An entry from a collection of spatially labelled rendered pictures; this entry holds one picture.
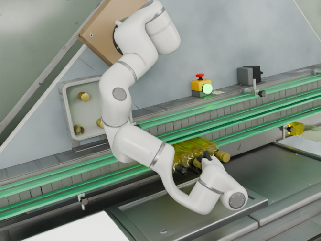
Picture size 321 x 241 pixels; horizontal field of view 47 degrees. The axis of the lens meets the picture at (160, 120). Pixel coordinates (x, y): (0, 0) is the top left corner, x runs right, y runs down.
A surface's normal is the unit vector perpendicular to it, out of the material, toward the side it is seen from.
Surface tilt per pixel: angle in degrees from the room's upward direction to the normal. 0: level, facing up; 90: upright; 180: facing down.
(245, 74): 90
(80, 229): 90
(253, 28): 0
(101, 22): 0
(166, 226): 90
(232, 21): 0
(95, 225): 90
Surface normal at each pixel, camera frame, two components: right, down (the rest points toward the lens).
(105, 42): 0.47, 0.18
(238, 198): 0.23, 0.23
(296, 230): -0.13, -0.95
